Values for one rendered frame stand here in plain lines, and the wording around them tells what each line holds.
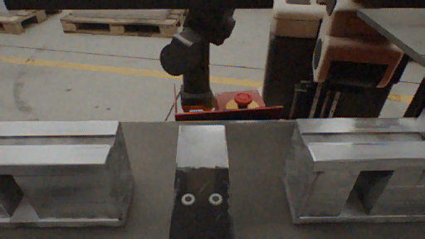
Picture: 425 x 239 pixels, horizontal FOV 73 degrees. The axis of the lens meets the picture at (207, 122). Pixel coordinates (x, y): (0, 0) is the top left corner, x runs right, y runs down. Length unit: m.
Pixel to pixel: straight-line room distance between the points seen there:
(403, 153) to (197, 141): 0.18
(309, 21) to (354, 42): 0.30
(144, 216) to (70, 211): 0.07
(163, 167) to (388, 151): 0.24
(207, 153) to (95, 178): 0.12
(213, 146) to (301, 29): 1.07
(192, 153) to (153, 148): 0.20
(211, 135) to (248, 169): 0.16
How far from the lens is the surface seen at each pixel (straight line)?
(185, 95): 0.58
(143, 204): 0.34
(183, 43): 0.50
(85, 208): 0.32
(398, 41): 0.46
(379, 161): 0.29
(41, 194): 0.32
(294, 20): 1.23
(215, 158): 0.20
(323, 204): 0.31
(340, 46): 0.97
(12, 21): 3.69
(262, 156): 0.39
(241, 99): 0.61
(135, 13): 3.20
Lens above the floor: 1.15
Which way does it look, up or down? 38 degrees down
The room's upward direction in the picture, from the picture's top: straight up
